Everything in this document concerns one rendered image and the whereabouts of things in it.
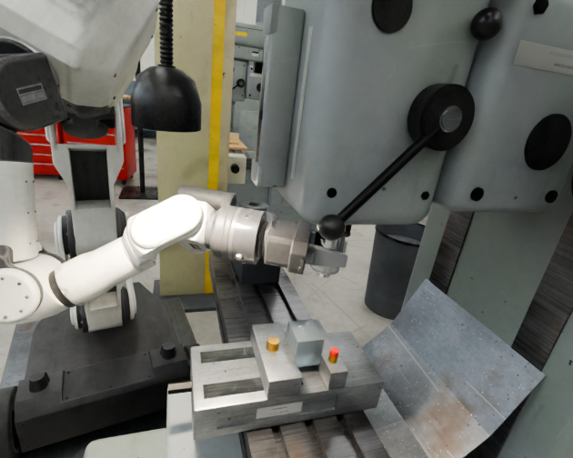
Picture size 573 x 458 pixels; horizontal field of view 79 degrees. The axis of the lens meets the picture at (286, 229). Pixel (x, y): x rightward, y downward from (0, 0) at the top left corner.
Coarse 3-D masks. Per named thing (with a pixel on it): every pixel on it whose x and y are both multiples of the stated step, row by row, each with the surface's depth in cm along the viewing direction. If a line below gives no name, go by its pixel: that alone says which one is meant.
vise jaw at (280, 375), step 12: (264, 324) 71; (276, 324) 71; (252, 336) 70; (264, 336) 67; (276, 336) 68; (264, 348) 64; (288, 348) 65; (264, 360) 62; (276, 360) 62; (288, 360) 62; (264, 372) 60; (276, 372) 59; (288, 372) 60; (264, 384) 60; (276, 384) 58; (288, 384) 59; (300, 384) 60; (276, 396) 59
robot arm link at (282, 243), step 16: (240, 208) 55; (240, 224) 53; (256, 224) 53; (272, 224) 54; (288, 224) 57; (304, 224) 57; (240, 240) 52; (256, 240) 53; (272, 240) 52; (288, 240) 52; (304, 240) 51; (240, 256) 53; (256, 256) 56; (272, 256) 53; (288, 256) 52; (304, 256) 50
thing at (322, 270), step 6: (318, 240) 53; (324, 246) 53; (330, 246) 53; (336, 246) 53; (342, 246) 54; (342, 252) 55; (318, 270) 55; (324, 270) 54; (330, 270) 54; (336, 270) 55
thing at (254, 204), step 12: (240, 204) 110; (252, 204) 114; (264, 204) 113; (276, 216) 108; (240, 264) 103; (252, 264) 102; (264, 264) 103; (240, 276) 104; (252, 276) 104; (264, 276) 105; (276, 276) 106
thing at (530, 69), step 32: (512, 0) 36; (544, 0) 36; (512, 32) 37; (544, 32) 38; (480, 64) 40; (512, 64) 38; (544, 64) 39; (480, 96) 40; (512, 96) 40; (544, 96) 41; (480, 128) 41; (512, 128) 42; (544, 128) 42; (448, 160) 44; (480, 160) 42; (512, 160) 43; (544, 160) 44; (448, 192) 44; (480, 192) 43; (512, 192) 46; (544, 192) 47
